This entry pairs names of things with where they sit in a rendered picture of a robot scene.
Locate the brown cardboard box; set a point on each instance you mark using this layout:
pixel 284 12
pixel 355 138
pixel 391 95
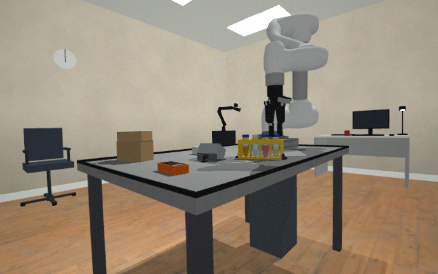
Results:
pixel 135 146

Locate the yellow rack with four tubes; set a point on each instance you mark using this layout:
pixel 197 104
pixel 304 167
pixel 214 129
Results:
pixel 260 142

